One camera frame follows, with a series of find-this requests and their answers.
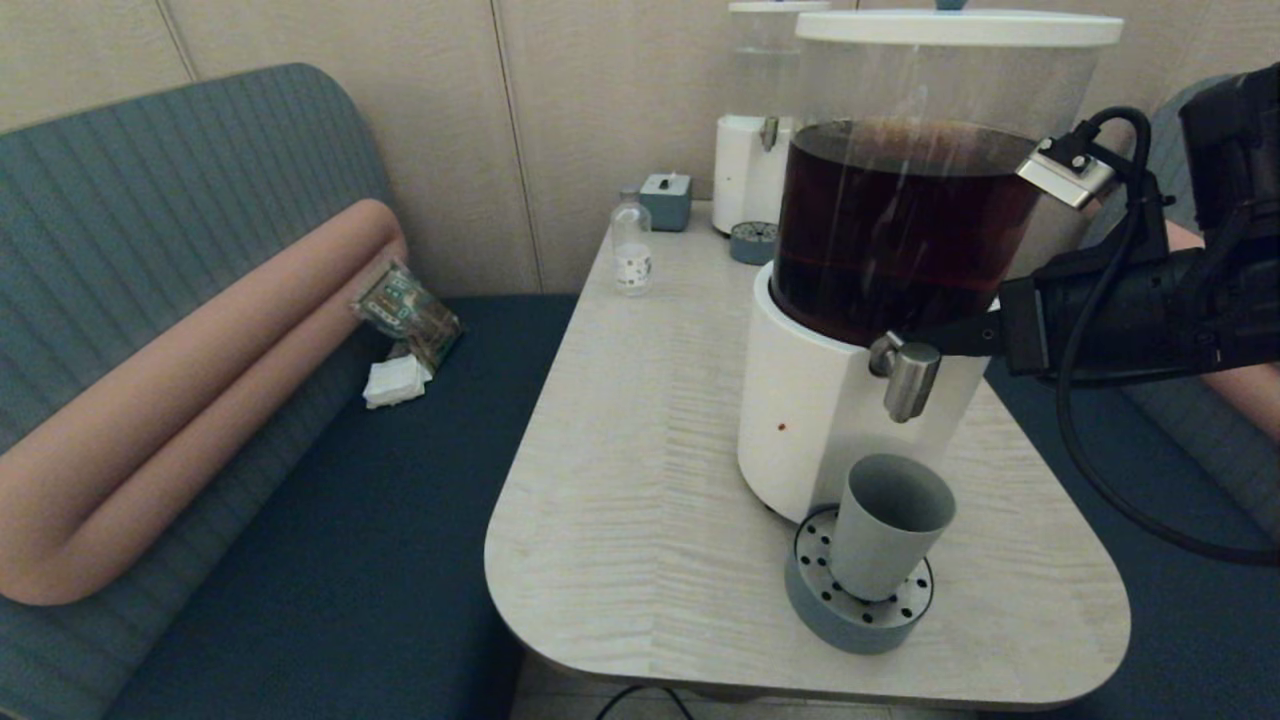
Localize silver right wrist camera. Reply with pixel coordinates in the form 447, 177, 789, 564
1017, 135, 1118, 211

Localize small white water dispenser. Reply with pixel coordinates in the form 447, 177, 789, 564
713, 0, 831, 237

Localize teal upholstered bench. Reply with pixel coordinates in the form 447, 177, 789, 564
0, 64, 581, 720
985, 75, 1280, 720

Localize grey plastic cup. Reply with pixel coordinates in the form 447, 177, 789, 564
830, 453, 957, 603

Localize large white tea dispenser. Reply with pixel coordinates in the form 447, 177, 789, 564
736, 8, 1125, 523

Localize small blue perforated drip tray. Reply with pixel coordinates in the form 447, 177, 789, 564
728, 221, 783, 266

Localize small blue-grey box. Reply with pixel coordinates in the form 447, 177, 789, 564
640, 173, 695, 233

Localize steel dispenser tap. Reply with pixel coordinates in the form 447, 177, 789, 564
868, 332, 943, 424

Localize pink bolster cushion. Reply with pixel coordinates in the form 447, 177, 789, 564
0, 199, 411, 606
1165, 220, 1280, 446

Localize white tissue pack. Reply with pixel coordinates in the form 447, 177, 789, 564
363, 352, 435, 409

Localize clear plastic bottle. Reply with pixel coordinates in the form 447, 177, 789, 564
612, 190, 655, 297

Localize round grey drip tray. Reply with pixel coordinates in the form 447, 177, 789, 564
784, 505, 936, 656

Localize black floor cable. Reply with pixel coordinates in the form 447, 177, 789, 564
598, 684, 696, 720

